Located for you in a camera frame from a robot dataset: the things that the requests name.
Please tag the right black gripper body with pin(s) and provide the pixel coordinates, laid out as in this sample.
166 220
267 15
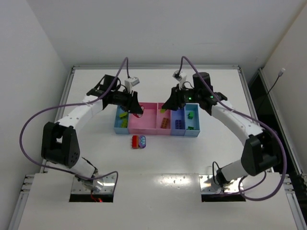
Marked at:
178 98

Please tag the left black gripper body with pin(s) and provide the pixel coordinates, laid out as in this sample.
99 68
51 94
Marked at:
130 101

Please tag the small lime lego brick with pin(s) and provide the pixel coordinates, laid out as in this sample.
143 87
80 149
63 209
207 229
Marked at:
124 123

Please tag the dark green lego brick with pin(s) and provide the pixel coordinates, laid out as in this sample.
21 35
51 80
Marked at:
190 115

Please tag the orange lego brick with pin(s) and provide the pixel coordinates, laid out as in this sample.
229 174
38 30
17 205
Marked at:
164 123

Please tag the purple lego brick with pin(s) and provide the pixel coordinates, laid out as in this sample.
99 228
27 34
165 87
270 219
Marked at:
179 124

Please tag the red orange lego stack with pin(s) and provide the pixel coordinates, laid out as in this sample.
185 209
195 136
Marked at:
135 142

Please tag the purple paw print lego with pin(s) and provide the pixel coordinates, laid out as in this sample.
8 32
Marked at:
142 141

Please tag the red flower lego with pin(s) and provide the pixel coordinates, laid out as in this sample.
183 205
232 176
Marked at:
138 115

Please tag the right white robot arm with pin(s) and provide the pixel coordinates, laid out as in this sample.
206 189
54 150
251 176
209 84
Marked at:
261 150

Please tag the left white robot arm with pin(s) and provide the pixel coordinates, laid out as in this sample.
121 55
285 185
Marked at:
60 142

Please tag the dark blue bin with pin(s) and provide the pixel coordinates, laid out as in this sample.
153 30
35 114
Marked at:
179 114

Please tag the large pink bin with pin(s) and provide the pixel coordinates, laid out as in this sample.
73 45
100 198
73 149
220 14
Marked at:
146 124

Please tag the left light blue bin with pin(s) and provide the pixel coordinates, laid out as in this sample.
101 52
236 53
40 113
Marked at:
121 121

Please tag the light blue bin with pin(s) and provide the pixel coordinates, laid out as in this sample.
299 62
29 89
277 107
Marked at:
121 121
192 122

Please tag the right light blue bin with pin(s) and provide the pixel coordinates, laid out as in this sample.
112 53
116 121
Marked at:
192 122

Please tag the small pink bin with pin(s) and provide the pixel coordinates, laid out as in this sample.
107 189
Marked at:
160 116

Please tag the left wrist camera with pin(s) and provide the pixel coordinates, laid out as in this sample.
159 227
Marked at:
130 83

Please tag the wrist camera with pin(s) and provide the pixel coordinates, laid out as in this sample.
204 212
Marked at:
181 77
130 83

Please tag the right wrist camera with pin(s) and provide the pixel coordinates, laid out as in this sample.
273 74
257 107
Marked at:
181 77

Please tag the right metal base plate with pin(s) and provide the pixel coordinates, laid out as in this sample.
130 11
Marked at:
209 187

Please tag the metal base plate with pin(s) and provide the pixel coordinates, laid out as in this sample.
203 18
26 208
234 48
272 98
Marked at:
209 187
103 186

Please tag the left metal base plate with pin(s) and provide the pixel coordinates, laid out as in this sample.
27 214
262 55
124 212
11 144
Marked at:
103 186

